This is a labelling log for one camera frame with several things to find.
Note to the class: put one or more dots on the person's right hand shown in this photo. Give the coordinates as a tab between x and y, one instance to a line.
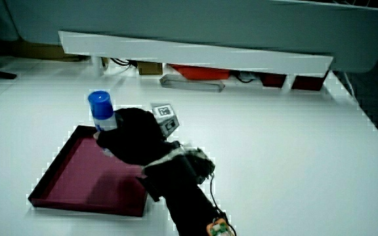
136	137

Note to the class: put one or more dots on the blue capped glue stick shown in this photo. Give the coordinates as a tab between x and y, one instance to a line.
101	105

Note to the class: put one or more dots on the maroon square plate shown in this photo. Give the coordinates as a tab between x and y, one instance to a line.
87	183

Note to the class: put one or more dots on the small cardboard box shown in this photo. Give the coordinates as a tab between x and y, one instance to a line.
149	68

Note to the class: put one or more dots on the red flat box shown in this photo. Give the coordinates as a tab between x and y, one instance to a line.
202	72

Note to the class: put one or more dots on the white shelf riser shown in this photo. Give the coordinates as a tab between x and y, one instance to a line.
189	54

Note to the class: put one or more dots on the orange green connector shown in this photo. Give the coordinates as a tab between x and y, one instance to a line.
218	227

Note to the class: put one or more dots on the brown cardboard sheet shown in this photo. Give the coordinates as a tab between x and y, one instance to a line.
34	50

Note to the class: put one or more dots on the large pale grey panel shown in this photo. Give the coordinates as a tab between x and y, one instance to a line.
208	19

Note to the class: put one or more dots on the dark red box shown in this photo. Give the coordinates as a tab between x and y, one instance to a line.
273	80
307	84

